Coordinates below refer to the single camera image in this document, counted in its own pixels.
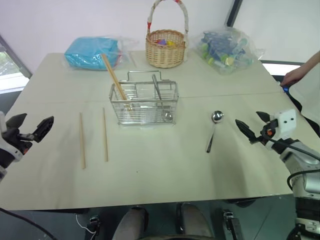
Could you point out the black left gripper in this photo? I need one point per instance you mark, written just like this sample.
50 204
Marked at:
17 141

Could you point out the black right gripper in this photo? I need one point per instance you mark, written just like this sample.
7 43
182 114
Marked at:
268 131

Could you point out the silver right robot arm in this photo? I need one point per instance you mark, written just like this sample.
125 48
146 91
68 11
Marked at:
305 175

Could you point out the person's bare forearm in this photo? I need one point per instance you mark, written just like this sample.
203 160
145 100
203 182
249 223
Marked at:
312 62

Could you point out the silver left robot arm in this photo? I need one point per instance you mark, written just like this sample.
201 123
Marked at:
3 167

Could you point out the person's bare hand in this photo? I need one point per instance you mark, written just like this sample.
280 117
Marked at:
293 76

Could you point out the shiny metal spoon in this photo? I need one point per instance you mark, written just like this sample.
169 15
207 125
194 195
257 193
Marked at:
157 90
217 117

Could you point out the small blue object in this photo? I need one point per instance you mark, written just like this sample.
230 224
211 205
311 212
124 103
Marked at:
285 88

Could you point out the wooden chopstick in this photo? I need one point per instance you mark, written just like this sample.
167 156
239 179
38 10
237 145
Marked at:
82 142
117 82
105 135
113 75

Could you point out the clear bag of bottles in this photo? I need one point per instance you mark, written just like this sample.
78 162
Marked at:
225 52

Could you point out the blue pack in clear plastic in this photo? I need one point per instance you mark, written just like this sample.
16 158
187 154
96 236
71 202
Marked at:
87 52

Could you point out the dark grey rounded shape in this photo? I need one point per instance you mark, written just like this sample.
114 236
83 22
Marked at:
132 223
193 220

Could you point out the colourful toys in basket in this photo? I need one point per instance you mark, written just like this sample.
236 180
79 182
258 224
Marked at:
165 42

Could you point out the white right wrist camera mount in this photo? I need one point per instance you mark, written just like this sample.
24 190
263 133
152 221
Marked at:
286 122

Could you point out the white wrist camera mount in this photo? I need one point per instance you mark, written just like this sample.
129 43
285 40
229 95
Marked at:
286 122
10 150

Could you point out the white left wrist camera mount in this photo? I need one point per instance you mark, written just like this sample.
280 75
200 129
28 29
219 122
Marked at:
10 150

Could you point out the grey window frame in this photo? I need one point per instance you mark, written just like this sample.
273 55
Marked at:
15 58

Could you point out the black metal bracket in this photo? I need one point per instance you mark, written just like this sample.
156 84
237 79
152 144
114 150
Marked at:
94 227
231 223

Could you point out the dark window frame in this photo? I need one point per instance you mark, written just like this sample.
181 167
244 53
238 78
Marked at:
234 12

